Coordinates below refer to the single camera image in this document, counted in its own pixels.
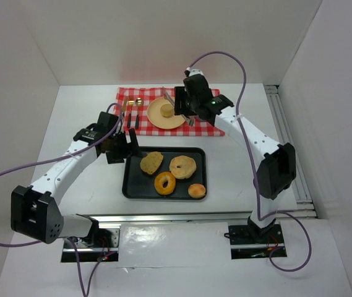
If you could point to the gold spoon black handle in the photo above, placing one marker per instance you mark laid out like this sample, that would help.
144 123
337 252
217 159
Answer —
139 103

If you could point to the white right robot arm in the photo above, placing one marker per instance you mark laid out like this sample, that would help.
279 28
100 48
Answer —
273 163

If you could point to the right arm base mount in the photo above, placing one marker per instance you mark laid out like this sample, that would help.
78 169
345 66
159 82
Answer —
244 246

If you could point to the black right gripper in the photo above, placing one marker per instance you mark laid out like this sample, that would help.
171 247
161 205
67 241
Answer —
179 101

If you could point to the aluminium rail right side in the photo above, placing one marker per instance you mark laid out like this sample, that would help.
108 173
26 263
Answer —
305 205

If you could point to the gold fork black handle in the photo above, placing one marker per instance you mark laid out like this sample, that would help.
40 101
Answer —
130 106

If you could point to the small round tan muffin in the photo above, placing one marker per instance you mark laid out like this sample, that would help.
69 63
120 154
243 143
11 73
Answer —
167 110

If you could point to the black baking tray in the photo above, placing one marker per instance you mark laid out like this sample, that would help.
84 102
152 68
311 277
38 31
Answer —
139 185

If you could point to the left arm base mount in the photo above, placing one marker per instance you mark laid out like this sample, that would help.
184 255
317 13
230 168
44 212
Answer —
105 249

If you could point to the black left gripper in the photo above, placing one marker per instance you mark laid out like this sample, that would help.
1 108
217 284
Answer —
121 148

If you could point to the large pale bagel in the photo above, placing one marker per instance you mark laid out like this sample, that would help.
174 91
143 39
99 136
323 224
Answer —
182 167

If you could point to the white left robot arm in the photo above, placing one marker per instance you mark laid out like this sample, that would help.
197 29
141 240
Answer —
35 209

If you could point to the yellow plate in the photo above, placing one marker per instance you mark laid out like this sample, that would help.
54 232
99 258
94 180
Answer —
154 116

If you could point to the orange glazed donut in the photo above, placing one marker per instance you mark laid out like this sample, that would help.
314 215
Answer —
165 183

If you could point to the small golden bread roll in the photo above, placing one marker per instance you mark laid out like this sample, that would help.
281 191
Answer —
197 191

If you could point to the gold knife black handle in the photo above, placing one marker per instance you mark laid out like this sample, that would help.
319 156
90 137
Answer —
124 106

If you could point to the red checkered cloth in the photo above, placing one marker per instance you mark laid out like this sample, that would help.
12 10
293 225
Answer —
146 128

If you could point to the flat brown bread slice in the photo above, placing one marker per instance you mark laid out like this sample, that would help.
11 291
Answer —
151 162

